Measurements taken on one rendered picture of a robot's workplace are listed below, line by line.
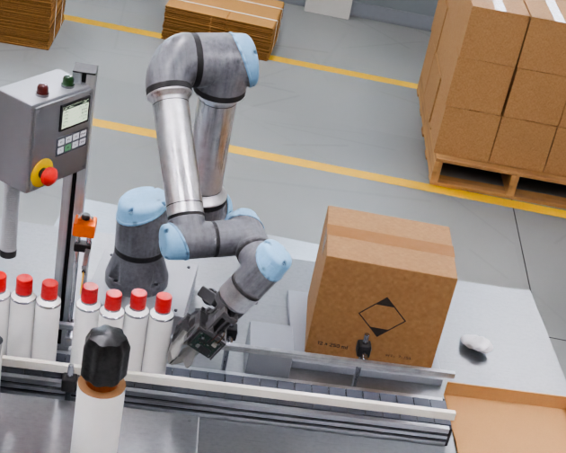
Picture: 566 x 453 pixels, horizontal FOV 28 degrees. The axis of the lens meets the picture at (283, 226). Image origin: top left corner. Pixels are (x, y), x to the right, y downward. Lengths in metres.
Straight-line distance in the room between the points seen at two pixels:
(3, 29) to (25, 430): 4.23
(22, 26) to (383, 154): 2.06
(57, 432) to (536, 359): 1.24
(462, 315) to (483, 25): 2.54
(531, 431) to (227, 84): 1.04
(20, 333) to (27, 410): 0.17
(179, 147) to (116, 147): 3.01
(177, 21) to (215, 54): 4.23
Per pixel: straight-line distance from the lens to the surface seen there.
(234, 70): 2.40
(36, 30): 6.28
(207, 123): 2.48
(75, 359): 2.42
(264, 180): 5.23
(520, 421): 2.67
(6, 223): 2.38
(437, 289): 2.56
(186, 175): 2.29
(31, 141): 2.18
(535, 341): 2.98
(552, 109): 5.51
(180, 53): 2.36
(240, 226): 2.30
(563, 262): 5.20
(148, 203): 2.58
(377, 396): 2.52
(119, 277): 2.65
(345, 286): 2.55
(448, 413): 2.49
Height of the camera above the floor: 2.38
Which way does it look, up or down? 29 degrees down
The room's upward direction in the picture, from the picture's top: 11 degrees clockwise
